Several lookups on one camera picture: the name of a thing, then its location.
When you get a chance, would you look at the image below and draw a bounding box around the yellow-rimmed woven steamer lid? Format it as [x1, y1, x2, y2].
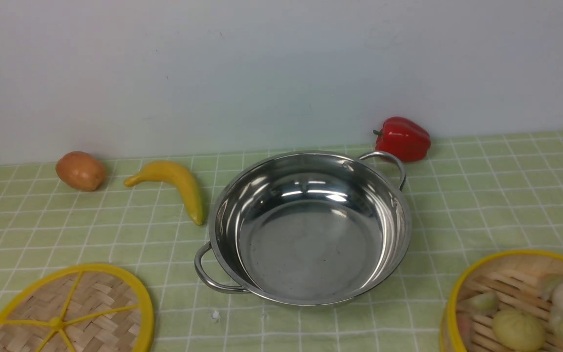
[0, 263, 155, 352]

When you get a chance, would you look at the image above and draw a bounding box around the yellow-rimmed bamboo steamer basket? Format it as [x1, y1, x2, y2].
[439, 250, 563, 352]

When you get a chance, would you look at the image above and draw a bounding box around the yellow banana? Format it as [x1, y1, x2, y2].
[124, 160, 206, 226]

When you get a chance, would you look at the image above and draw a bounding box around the red bell pepper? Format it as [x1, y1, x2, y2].
[373, 116, 432, 163]

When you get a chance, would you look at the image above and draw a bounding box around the brown potato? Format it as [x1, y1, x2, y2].
[55, 151, 107, 192]

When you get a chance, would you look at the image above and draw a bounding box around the small green dumpling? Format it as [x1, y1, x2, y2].
[462, 291, 499, 316]

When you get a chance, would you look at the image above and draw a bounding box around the yellow-green round bun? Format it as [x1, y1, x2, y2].
[492, 309, 546, 352]

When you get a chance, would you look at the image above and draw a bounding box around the stainless steel two-handled pot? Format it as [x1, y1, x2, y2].
[194, 150, 412, 306]

